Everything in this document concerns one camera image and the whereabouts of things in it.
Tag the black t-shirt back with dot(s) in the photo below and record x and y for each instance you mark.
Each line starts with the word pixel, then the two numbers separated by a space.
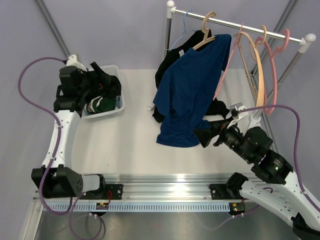
pixel 217 107

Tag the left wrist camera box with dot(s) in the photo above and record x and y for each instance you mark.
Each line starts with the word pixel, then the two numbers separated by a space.
pixel 72 60

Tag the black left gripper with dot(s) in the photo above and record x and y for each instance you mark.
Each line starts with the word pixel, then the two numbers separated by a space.
pixel 98 82

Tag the left small circuit board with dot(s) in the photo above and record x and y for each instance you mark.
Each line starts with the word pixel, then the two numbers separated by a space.
pixel 102 206

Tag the beige wooden hanger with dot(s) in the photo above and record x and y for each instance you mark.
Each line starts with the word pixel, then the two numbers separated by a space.
pixel 259 93
pixel 205 30

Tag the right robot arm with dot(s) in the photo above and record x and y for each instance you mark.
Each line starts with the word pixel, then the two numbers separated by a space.
pixel 271 168

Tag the light blue t-shirt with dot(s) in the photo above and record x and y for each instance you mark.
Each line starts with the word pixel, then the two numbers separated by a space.
pixel 118 103

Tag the light blue wire hanger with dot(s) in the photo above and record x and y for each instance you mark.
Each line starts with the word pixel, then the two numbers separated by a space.
pixel 185 31

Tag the right small circuit board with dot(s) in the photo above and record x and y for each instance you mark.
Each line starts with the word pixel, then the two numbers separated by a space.
pixel 237 208

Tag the green and white raglan shirt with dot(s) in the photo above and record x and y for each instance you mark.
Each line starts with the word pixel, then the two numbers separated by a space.
pixel 100 104

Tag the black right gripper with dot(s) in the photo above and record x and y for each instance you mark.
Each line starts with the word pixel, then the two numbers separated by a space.
pixel 204 135

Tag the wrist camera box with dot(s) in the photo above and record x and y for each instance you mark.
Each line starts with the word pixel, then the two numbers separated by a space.
pixel 236 113
pixel 72 60

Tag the pink plastic hanger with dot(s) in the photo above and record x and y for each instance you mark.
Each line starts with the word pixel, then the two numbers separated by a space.
pixel 271 55

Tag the small circuit board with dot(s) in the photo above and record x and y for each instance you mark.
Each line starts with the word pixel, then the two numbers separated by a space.
pixel 102 206
pixel 237 208

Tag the aluminium rail frame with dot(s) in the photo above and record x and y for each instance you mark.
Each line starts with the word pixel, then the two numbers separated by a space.
pixel 165 188

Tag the white perforated cable duct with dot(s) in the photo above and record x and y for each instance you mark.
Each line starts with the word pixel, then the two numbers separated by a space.
pixel 154 207

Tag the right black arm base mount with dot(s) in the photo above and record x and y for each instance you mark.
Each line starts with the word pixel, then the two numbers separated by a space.
pixel 219 192

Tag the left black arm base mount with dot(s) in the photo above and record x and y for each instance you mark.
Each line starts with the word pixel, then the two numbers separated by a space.
pixel 109 191

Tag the black t-shirt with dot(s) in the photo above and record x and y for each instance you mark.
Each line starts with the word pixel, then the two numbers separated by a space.
pixel 217 107
pixel 113 90

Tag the white metal clothes rack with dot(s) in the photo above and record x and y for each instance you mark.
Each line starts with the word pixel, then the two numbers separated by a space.
pixel 274 39

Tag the white plastic basket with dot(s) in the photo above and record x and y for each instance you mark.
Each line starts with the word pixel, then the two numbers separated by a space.
pixel 110 70

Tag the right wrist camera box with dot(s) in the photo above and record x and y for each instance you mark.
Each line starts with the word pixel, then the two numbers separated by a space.
pixel 236 113

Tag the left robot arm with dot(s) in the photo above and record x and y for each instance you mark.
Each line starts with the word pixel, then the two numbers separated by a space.
pixel 55 178

